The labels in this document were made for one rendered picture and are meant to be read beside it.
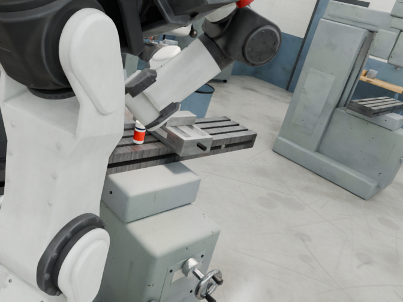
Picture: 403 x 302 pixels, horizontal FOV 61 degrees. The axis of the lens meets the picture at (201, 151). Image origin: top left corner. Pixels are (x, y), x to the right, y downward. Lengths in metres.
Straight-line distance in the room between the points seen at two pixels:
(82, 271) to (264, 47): 0.53
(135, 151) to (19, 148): 0.73
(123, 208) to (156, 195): 0.12
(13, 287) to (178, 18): 0.53
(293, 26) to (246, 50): 7.84
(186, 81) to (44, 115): 0.33
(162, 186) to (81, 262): 0.68
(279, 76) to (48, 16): 8.25
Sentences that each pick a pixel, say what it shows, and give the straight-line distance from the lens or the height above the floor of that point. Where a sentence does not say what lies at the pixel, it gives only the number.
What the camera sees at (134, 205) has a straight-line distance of 1.18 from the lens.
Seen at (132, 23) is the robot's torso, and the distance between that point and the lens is 0.51.
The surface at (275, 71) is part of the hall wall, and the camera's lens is 8.66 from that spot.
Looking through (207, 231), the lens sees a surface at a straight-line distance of 1.27.
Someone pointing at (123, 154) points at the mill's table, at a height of 0.90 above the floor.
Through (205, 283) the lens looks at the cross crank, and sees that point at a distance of 1.17.
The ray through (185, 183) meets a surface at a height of 0.81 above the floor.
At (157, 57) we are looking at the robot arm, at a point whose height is 1.27.
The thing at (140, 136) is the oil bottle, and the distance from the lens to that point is 1.29.
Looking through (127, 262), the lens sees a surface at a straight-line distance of 1.27.
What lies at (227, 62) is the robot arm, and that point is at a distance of 0.77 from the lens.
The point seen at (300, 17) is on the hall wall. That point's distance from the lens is 8.50.
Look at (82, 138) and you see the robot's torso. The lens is 0.48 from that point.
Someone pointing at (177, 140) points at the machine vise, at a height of 0.96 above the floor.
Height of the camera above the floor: 1.45
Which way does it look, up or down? 23 degrees down
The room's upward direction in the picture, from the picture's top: 15 degrees clockwise
